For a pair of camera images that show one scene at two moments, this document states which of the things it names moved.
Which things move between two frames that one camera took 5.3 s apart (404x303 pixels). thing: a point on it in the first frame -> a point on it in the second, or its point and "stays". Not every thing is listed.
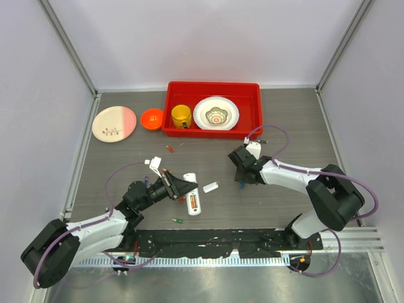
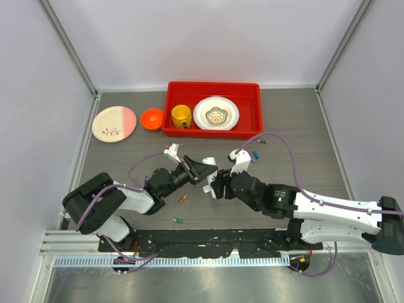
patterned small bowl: x=216 y=115 stays
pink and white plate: x=114 y=124 stays
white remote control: x=193 y=203 -> x=207 y=189
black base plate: x=211 y=243 stays
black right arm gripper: x=240 y=178 -> x=223 y=178
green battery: x=178 y=221 stays
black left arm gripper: x=175 y=187 -> x=199 y=168
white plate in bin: x=216 y=113 stays
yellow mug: x=181 y=117 stays
